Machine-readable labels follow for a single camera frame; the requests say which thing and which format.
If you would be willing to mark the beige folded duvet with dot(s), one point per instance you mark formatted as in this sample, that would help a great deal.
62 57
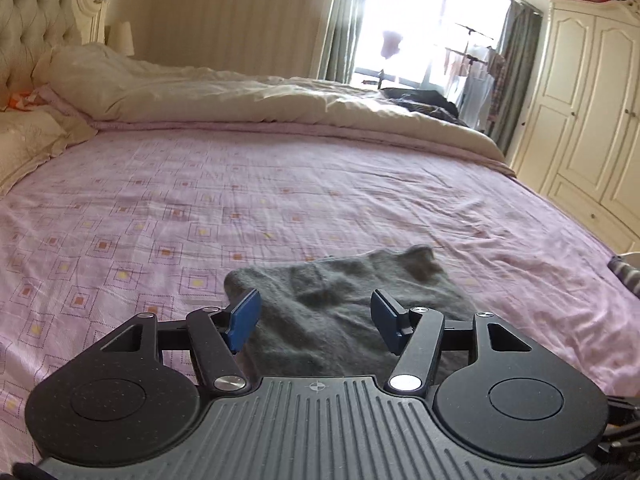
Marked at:
107 87

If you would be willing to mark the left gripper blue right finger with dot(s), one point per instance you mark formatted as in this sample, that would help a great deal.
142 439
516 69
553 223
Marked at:
414 336

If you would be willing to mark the pink patterned bed sheet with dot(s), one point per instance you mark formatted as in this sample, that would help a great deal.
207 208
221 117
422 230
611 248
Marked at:
154 220

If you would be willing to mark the hanging laundry on rack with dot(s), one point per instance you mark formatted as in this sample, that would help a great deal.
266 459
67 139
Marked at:
471 70

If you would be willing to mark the dark clothes pile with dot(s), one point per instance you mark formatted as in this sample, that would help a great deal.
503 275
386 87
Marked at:
427 102

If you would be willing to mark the grey argyle knit sweater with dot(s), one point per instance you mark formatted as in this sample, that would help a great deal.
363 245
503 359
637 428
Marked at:
316 318

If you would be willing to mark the cream embroidered pillow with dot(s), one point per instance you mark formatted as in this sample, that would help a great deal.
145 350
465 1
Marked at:
30 138

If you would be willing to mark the cream tufted headboard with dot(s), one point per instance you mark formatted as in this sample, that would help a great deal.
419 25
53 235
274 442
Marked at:
30 28

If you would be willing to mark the cream bedside lamp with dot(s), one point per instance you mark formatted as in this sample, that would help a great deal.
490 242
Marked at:
120 38

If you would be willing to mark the cream panelled wardrobe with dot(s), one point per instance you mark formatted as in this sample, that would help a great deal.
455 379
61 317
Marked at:
580 145

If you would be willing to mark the grey-green right curtain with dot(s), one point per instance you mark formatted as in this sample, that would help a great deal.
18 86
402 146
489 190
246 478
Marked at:
518 46

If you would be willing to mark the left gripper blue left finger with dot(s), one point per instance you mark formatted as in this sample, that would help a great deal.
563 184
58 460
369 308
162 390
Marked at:
216 336

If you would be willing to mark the grey-green left curtain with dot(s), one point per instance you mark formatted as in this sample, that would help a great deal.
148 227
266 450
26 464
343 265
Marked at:
342 35

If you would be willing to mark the grey-green curtain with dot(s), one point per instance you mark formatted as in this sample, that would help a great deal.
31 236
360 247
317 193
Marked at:
342 35
518 46

